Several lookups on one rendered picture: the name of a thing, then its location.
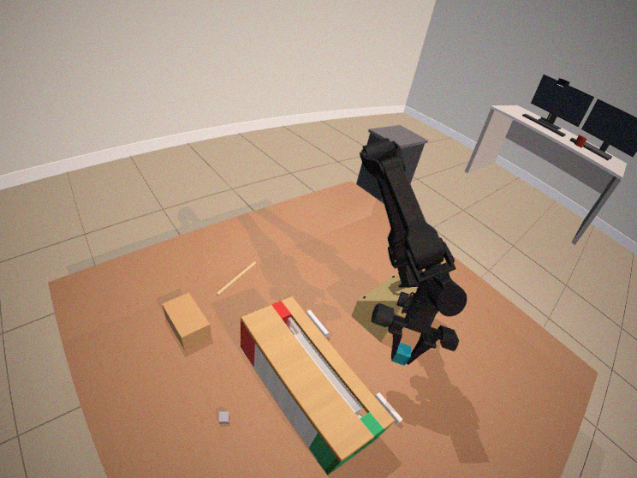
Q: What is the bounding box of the small teal block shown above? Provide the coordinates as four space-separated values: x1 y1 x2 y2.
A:
391 343 412 365

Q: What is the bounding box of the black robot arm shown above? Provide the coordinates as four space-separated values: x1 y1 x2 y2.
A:
360 138 467 317

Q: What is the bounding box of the tan thin rod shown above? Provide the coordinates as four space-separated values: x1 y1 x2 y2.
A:
217 262 256 296

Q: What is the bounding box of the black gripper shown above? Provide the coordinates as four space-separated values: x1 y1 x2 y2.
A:
371 292 459 364

